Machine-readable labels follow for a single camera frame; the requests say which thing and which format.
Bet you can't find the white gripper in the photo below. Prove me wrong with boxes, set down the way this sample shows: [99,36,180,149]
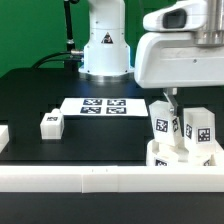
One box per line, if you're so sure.
[134,0,224,116]

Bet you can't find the white round stool seat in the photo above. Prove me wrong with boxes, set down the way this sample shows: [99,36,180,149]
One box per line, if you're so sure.
[146,140,215,167]

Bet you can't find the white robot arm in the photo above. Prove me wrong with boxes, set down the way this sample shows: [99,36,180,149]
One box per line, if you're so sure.
[79,0,224,99]

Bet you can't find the white U-shaped fence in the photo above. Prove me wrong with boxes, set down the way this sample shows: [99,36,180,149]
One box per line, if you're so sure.
[0,125,224,194]

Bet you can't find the white marker base plate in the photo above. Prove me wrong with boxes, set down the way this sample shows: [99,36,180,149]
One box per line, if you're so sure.
[60,98,148,117]

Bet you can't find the black cables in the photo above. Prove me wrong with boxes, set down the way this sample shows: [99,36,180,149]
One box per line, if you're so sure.
[31,49,84,70]

